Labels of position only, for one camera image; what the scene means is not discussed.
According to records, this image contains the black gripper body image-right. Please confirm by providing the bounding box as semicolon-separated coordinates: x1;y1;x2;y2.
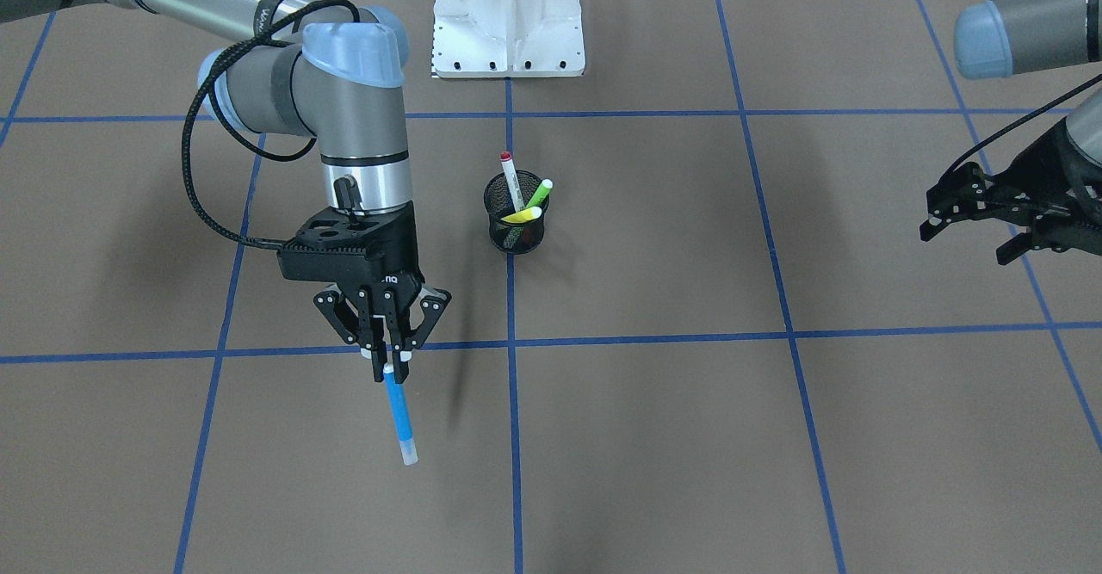
993;118;1101;256

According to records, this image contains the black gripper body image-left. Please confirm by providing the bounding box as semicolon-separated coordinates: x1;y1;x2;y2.
278;204;451;351

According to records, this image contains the blue marker pen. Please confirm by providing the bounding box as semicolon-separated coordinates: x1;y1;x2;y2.
383;362;418;466

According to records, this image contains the red capped white marker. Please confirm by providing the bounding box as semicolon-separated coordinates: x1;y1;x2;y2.
499;150;526;213

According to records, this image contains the black mesh pen cup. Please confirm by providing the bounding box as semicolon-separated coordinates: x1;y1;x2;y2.
483;171;548;254

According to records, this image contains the yellow marker pen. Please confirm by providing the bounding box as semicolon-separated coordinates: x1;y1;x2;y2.
498;206;543;225

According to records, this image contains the green marker pen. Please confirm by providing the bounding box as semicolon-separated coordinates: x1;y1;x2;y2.
526;178;554;208

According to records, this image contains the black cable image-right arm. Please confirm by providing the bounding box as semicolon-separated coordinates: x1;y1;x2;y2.
947;75;1102;181

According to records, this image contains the black braided cable image-left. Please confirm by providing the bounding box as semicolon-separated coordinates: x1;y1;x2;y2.
180;0;361;251

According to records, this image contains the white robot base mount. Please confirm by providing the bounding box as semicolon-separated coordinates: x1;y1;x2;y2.
430;0;587;79

